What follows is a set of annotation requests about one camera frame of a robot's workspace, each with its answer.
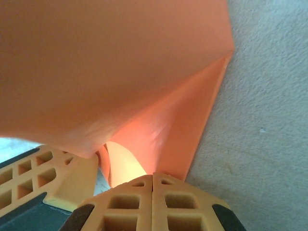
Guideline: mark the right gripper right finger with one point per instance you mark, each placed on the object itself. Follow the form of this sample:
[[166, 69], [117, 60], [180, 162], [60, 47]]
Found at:
[[187, 211]]

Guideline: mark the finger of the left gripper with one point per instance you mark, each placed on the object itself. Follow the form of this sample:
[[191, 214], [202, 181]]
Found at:
[[26, 219], [48, 173]]

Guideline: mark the orange wrapping paper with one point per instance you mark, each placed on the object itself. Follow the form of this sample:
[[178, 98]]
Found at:
[[108, 72]]

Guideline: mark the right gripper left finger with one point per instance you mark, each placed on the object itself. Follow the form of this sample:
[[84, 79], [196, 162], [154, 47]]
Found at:
[[120, 211]]

